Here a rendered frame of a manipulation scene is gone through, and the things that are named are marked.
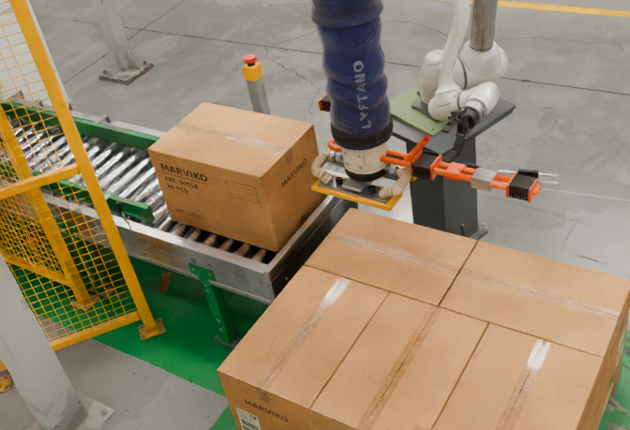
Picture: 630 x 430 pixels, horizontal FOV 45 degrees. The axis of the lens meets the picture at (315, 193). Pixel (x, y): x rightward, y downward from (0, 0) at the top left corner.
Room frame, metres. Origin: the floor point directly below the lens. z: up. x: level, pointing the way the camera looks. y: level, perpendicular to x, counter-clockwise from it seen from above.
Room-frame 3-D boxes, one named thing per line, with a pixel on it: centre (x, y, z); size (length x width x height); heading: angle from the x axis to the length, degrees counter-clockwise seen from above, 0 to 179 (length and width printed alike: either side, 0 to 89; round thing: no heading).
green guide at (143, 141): (3.68, 1.07, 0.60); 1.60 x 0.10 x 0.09; 52
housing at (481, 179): (2.04, -0.57, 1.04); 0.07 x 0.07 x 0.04; 51
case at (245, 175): (2.76, 0.31, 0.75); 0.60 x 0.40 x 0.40; 52
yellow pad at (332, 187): (2.26, -0.15, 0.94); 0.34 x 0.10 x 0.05; 51
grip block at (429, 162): (2.17, -0.41, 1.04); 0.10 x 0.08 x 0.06; 141
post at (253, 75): (3.28, 0.18, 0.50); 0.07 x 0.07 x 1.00; 52
